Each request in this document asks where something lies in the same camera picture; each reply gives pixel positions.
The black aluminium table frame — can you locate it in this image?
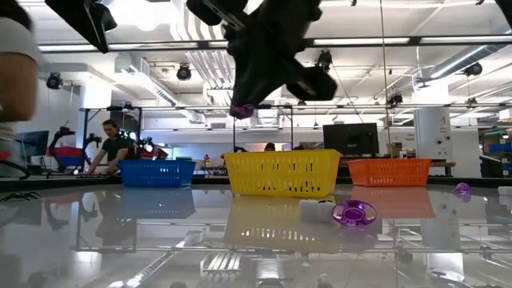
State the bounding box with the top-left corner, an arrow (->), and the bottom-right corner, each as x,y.
0,174 -> 512,188

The black office chair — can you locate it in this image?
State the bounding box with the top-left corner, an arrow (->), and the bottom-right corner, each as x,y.
479,154 -> 505,179

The orange plastic basket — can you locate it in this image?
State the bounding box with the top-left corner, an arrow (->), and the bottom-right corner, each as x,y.
346,158 -> 432,188

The thin hanging cable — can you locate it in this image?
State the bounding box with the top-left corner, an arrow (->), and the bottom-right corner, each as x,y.
378,0 -> 392,158

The yellow plastic basket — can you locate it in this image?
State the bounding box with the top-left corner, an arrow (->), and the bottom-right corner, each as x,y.
223,149 -> 342,198

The black computer monitor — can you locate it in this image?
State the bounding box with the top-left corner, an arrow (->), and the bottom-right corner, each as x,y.
15,130 -> 50,158
322,122 -> 380,157

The black plastic spider ring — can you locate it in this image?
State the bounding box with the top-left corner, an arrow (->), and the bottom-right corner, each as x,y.
0,190 -> 43,202

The blue plastic basket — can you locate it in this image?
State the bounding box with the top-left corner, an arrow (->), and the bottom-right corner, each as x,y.
118,159 -> 197,189

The wooden side table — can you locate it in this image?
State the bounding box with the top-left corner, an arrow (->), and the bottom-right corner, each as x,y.
430,158 -> 457,178

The red and blue cart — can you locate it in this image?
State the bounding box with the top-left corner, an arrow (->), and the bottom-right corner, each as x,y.
46,146 -> 83,169

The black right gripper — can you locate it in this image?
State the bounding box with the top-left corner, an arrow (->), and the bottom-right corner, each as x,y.
186,0 -> 323,109

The purple plastic bat ring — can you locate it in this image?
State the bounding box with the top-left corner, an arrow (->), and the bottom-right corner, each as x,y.
451,182 -> 473,203
331,199 -> 378,227
230,104 -> 256,120

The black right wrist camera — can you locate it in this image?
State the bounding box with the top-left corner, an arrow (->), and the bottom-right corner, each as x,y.
286,66 -> 338,102

